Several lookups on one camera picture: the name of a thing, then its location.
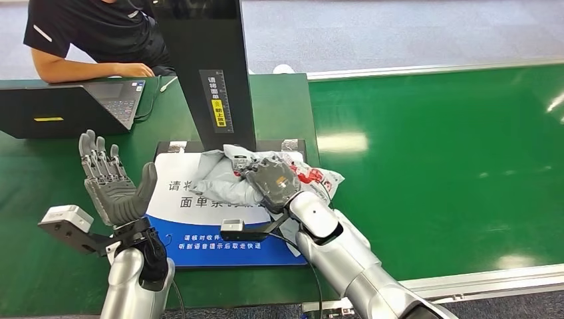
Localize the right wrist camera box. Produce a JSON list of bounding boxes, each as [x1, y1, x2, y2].
[[219, 211, 292, 243]]

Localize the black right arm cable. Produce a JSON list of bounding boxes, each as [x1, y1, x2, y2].
[[264, 231, 325, 319]]

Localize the aluminium conveyor side rail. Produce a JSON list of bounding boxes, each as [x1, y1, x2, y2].
[[306, 57, 564, 82], [301, 263, 564, 314]]

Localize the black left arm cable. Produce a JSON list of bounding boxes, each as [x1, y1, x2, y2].
[[169, 279, 187, 319]]

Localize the person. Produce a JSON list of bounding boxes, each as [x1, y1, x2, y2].
[[23, 0, 177, 84]]

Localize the black inbound scanner machine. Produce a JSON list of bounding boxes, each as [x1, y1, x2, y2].
[[150, 0, 316, 268]]

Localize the white cable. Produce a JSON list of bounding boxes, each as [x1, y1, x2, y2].
[[159, 75, 180, 93]]

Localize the black laptop cable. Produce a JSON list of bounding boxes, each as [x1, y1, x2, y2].
[[133, 74, 163, 122]]

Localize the person's right hand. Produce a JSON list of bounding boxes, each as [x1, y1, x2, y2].
[[115, 62, 156, 79]]

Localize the grey mailer package red print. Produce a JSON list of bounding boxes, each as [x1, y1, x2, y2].
[[190, 144, 346, 259]]

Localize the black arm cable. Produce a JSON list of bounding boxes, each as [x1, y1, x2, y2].
[[264, 231, 325, 319], [169, 279, 187, 319]]

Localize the black and yellow column label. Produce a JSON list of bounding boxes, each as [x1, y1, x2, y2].
[[199, 68, 234, 134]]

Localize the black laptop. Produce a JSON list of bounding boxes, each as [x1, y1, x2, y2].
[[0, 78, 147, 140]]

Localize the white and blue placement sign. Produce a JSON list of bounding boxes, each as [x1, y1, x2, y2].
[[145, 152, 309, 268]]

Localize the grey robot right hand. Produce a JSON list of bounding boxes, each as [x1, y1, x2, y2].
[[239, 157, 304, 215]]

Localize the green conveyor belt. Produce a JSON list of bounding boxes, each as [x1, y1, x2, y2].
[[307, 63, 564, 282]]

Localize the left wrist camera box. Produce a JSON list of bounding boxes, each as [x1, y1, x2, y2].
[[37, 204, 153, 257]]

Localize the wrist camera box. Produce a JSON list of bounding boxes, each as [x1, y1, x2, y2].
[[37, 204, 153, 257], [219, 211, 292, 243]]

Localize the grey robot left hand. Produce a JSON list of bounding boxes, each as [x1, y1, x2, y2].
[[78, 129, 158, 227]]

